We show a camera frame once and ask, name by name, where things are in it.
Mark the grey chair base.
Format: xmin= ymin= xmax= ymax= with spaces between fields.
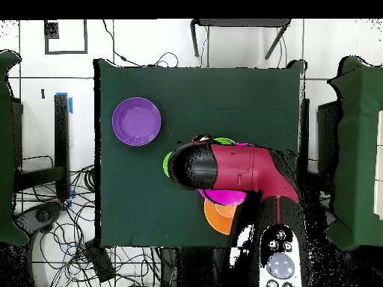
xmin=13 ymin=201 xmax=63 ymax=237

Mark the orange bowl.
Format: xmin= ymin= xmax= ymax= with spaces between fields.
xmin=203 ymin=199 xmax=238 ymax=236

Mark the black stand with blue tape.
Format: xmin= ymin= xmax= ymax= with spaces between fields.
xmin=14 ymin=92 xmax=74 ymax=200

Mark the pink bowl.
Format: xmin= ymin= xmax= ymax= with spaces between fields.
xmin=197 ymin=142 xmax=256 ymax=207

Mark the white box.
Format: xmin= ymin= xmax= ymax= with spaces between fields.
xmin=373 ymin=109 xmax=383 ymax=221

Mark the dark green tablecloth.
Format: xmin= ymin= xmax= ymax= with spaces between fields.
xmin=93 ymin=58 xmax=306 ymax=250

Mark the small green bowl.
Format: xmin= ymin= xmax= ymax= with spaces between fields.
xmin=162 ymin=150 xmax=174 ymax=178

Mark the purple bowl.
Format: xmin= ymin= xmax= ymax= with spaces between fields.
xmin=111 ymin=96 xmax=162 ymax=147

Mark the black metal frame stool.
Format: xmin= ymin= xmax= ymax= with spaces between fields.
xmin=190 ymin=18 xmax=292 ymax=60

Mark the green cloth covered table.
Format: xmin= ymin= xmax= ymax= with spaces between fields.
xmin=327 ymin=55 xmax=383 ymax=251
xmin=0 ymin=49 xmax=29 ymax=247

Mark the black cable tangle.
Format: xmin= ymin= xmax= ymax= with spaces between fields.
xmin=13 ymin=155 xmax=162 ymax=287

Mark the black power box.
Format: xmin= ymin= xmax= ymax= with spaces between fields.
xmin=84 ymin=238 xmax=117 ymax=283

